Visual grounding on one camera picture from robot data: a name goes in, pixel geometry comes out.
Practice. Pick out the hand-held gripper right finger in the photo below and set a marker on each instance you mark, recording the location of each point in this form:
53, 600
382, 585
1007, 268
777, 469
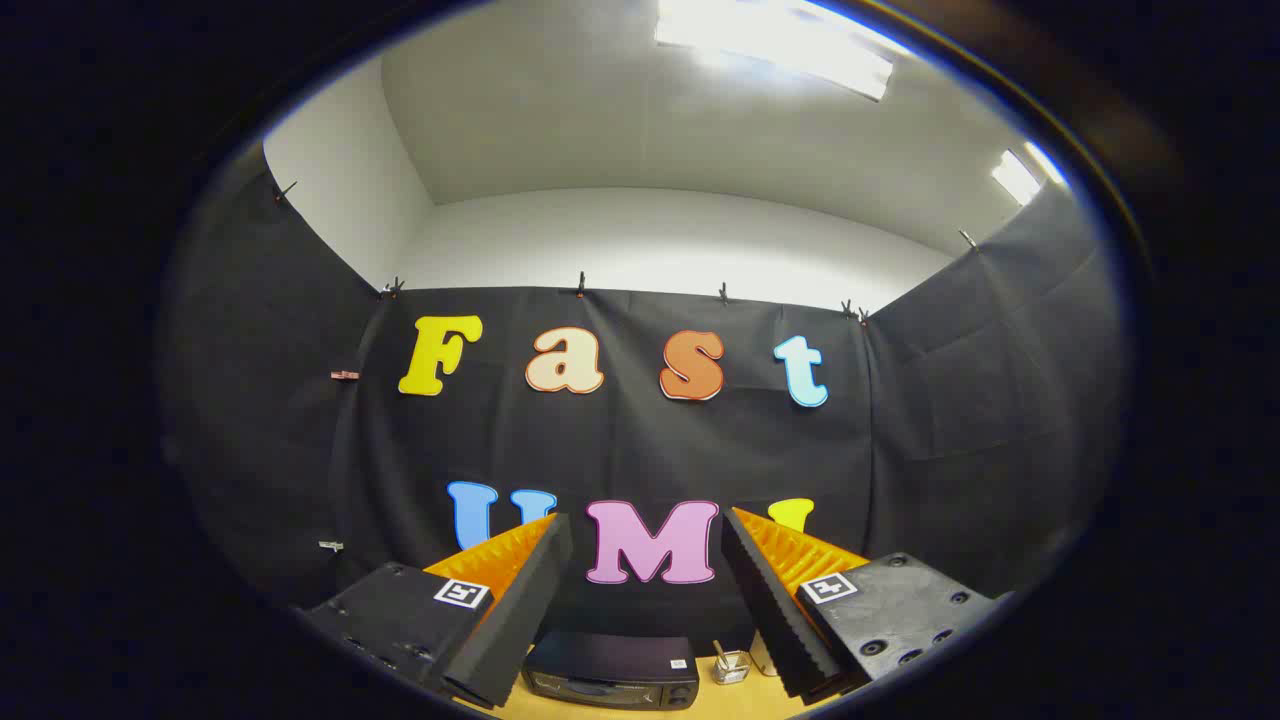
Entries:
765, 610

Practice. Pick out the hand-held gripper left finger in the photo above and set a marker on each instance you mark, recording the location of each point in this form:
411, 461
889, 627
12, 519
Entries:
520, 610

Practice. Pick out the black toaster oven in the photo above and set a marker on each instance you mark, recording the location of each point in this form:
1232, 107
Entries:
610, 660

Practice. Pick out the small ceiling light panel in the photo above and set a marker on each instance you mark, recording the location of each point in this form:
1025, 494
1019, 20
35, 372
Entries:
1015, 178

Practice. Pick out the large ceiling light panel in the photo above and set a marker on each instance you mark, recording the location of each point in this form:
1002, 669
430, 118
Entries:
775, 45

